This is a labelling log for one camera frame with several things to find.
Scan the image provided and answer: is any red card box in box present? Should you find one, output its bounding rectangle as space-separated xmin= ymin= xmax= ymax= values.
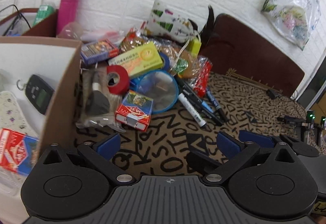
xmin=1 ymin=128 xmax=38 ymax=176

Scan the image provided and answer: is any black charger device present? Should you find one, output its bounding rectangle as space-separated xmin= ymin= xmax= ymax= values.
xmin=266 ymin=89 xmax=280 ymax=100

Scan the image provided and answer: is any black feather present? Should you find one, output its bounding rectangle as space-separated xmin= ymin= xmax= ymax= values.
xmin=189 ymin=5 xmax=215 ymax=46

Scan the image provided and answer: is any red snack packet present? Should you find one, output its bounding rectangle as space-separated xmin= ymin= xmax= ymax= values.
xmin=193 ymin=56 xmax=213 ymax=98

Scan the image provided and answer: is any white marker pen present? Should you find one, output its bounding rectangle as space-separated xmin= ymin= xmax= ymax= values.
xmin=178 ymin=93 xmax=206 ymax=127

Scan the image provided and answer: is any green tube package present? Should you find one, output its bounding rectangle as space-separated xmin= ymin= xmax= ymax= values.
xmin=33 ymin=4 xmax=55 ymax=26

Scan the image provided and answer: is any white tissue packet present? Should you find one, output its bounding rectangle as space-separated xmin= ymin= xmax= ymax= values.
xmin=81 ymin=30 xmax=123 ymax=43

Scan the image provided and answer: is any christmas pattern drawstring pouch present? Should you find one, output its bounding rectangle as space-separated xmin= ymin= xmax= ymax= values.
xmin=143 ymin=0 xmax=198 ymax=43

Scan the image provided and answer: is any dark red headboard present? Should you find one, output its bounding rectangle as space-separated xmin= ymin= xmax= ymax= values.
xmin=200 ymin=13 xmax=304 ymax=97

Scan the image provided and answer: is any brown snack bag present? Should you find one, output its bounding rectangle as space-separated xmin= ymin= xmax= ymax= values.
xmin=119 ymin=28 xmax=200 ymax=79

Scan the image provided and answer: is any blue marker pen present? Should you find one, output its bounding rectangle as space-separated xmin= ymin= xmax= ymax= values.
xmin=206 ymin=88 xmax=229 ymax=123

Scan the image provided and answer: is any black pen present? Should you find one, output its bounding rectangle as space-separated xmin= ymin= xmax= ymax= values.
xmin=174 ymin=75 xmax=223 ymax=126

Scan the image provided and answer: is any black digital luggage scale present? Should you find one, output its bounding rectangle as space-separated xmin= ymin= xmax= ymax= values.
xmin=16 ymin=75 xmax=54 ymax=115

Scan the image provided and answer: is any red electrical tape roll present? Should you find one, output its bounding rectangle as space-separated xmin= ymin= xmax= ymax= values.
xmin=107 ymin=65 xmax=130 ymax=96

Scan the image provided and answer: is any black cable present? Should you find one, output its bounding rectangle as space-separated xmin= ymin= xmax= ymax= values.
xmin=0 ymin=4 xmax=32 ymax=36

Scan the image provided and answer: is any blue rimmed magnifying glass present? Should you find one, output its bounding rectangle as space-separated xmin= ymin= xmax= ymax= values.
xmin=130 ymin=70 xmax=179 ymax=114

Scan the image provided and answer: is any yellow medicine box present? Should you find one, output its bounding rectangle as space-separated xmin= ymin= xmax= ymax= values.
xmin=108 ymin=42 xmax=164 ymax=78

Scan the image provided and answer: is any floral plastic bag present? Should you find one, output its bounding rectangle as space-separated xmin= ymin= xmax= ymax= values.
xmin=261 ymin=0 xmax=321 ymax=50

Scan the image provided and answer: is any floral white pouch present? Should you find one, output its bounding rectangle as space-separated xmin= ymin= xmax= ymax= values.
xmin=0 ymin=91 xmax=39 ymax=138

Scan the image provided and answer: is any large brown cardboard box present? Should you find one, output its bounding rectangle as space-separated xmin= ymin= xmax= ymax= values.
xmin=0 ymin=35 xmax=84 ymax=224

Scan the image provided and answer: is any red playing card box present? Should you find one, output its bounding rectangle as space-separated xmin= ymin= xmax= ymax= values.
xmin=116 ymin=90 xmax=154 ymax=132

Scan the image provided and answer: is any clear plastic funnel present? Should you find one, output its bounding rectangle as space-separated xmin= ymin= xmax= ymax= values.
xmin=56 ymin=22 xmax=83 ymax=40

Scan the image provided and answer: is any small dark red box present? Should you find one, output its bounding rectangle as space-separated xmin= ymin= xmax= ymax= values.
xmin=1 ymin=8 xmax=57 ymax=37

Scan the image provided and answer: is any pink water bottle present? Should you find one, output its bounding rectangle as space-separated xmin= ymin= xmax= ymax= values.
xmin=56 ymin=0 xmax=79 ymax=35

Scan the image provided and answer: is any blue playing card box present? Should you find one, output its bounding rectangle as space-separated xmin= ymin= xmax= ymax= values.
xmin=81 ymin=39 xmax=119 ymax=66

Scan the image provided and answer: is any bagged black brush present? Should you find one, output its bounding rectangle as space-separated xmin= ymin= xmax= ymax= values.
xmin=76 ymin=66 xmax=125 ymax=132

